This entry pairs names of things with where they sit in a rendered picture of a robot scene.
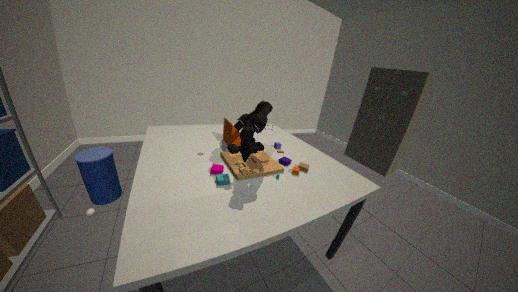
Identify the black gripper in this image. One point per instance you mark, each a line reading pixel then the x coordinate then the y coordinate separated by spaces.
pixel 233 149

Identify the magenta block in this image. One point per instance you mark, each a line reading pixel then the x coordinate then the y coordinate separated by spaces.
pixel 216 169

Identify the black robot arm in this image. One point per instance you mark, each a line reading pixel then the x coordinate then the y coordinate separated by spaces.
pixel 259 118

